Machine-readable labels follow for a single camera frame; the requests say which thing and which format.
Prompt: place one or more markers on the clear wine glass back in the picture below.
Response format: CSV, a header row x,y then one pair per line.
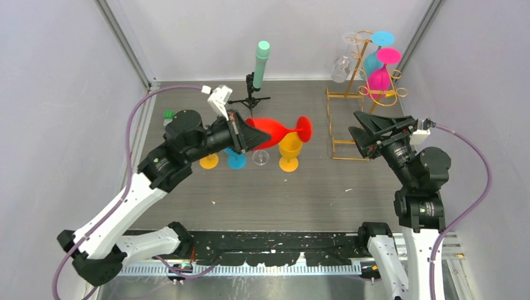
x,y
341,71

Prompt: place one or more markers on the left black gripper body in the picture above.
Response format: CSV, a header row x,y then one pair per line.
x,y
230,132

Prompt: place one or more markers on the green toy block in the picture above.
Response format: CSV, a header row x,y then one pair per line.
x,y
168,114

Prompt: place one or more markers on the red wine glass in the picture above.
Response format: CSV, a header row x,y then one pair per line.
x,y
277,131

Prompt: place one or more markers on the blue wine glass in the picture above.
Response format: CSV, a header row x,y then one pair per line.
x,y
234,159

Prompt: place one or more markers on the aluminium frame rail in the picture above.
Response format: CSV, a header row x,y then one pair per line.
x,y
174,267

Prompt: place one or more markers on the clear wine glass front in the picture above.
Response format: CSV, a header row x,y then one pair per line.
x,y
260,157

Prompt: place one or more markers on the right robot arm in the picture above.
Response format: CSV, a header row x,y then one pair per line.
x,y
417,204

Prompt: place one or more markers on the cyan wine glass back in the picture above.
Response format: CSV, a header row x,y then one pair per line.
x,y
371,62

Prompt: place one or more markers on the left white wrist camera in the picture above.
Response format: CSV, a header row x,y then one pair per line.
x,y
218,99

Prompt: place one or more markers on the clear wine glass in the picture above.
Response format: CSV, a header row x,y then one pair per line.
x,y
260,157
341,71

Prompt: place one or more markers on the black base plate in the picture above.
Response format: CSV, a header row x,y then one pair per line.
x,y
273,248

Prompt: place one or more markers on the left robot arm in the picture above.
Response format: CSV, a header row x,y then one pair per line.
x,y
101,248

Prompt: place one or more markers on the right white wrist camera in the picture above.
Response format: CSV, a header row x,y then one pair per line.
x,y
421,132

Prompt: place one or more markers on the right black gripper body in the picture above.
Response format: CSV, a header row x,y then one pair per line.
x,y
394,149

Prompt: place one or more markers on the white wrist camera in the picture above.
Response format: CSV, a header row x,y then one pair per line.
x,y
421,132
218,99

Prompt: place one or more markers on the orange wine glass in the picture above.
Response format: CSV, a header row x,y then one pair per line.
x,y
209,162
290,148

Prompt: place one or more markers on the magenta wine glass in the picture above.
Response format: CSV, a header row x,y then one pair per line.
x,y
379,79

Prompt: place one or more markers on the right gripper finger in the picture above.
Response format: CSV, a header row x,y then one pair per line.
x,y
361,139
380,125

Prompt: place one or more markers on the mint green microphone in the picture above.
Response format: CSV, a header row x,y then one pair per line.
x,y
262,56

